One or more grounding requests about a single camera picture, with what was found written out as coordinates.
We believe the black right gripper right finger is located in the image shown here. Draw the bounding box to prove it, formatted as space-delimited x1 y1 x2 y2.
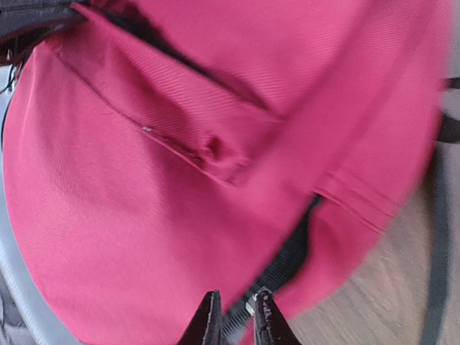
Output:
254 290 298 345

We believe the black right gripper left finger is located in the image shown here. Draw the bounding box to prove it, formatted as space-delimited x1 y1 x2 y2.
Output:
183 290 222 345

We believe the red backpack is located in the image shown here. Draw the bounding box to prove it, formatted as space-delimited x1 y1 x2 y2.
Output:
1 1 459 344

